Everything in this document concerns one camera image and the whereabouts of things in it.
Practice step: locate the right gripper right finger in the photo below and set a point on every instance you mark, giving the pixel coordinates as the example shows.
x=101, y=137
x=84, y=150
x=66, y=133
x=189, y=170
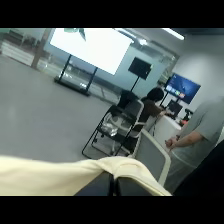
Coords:
x=128, y=188

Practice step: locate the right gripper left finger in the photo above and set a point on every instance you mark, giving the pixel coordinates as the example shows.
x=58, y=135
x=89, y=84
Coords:
x=101, y=186

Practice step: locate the cream garment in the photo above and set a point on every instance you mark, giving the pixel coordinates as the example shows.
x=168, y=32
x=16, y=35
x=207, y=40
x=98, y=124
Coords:
x=43, y=176

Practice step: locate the white table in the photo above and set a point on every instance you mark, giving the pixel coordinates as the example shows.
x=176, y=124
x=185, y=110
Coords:
x=166, y=128

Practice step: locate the black office chair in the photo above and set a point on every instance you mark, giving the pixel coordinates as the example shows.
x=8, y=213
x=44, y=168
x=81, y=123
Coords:
x=128, y=115

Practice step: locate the person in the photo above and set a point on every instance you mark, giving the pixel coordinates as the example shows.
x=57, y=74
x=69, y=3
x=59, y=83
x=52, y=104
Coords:
x=149, y=107
x=203, y=126

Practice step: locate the black monitor on stand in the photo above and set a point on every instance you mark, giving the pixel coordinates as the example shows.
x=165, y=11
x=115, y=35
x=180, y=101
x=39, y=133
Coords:
x=140, y=67

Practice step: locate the large white screen on stand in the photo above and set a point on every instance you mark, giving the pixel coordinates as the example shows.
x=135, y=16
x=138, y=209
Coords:
x=96, y=46

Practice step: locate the wall television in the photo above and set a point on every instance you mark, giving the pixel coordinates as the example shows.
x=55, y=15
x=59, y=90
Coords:
x=182, y=87

